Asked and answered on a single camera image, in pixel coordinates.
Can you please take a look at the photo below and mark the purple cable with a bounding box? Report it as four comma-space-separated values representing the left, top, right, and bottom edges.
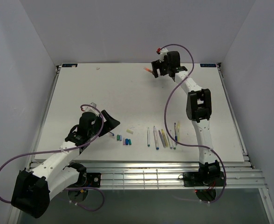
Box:
157, 43, 227, 204
0, 104, 105, 212

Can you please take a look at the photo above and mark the aluminium frame rail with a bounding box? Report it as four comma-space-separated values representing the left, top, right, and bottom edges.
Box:
83, 161, 267, 190

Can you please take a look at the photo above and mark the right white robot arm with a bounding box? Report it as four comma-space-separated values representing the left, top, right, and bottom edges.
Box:
151, 48, 224, 186

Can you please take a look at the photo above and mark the yellow highlighter pen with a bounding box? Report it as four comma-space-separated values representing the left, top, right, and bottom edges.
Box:
161, 129, 169, 147

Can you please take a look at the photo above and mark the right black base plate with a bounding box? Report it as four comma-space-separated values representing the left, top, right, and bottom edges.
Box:
178, 171, 225, 187

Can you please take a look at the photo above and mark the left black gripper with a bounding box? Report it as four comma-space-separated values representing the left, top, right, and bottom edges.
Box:
88, 110, 120, 137

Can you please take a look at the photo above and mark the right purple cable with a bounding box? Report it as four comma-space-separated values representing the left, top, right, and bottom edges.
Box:
157, 43, 227, 204

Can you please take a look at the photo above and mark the blue cap white marker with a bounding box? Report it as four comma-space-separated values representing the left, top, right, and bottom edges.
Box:
153, 126, 159, 150

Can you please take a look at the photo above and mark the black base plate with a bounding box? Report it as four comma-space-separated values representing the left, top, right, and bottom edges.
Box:
67, 172, 102, 188
178, 171, 225, 187

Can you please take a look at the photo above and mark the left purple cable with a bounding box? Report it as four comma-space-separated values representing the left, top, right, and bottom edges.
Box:
0, 104, 105, 212

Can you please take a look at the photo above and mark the blue corner label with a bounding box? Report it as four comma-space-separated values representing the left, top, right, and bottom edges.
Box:
200, 63, 217, 68
62, 63, 78, 68

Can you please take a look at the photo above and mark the blue ballpoint pen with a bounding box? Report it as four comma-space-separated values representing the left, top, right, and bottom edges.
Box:
174, 122, 177, 145

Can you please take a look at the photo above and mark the right blue corner label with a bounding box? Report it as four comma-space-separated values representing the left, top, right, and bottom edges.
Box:
200, 63, 217, 68

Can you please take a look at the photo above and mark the lavender acrylic marker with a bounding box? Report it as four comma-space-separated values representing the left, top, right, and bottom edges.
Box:
166, 133, 173, 149

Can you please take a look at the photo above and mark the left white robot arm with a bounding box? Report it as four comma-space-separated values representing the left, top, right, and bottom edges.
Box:
11, 108, 120, 218

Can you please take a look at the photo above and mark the left blue corner label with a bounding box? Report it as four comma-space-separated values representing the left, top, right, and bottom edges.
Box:
62, 63, 78, 68

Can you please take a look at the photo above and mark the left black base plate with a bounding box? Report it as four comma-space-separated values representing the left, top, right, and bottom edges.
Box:
67, 172, 102, 188

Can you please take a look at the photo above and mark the orange highlighter pen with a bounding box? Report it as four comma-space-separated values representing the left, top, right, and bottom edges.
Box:
144, 67, 152, 73

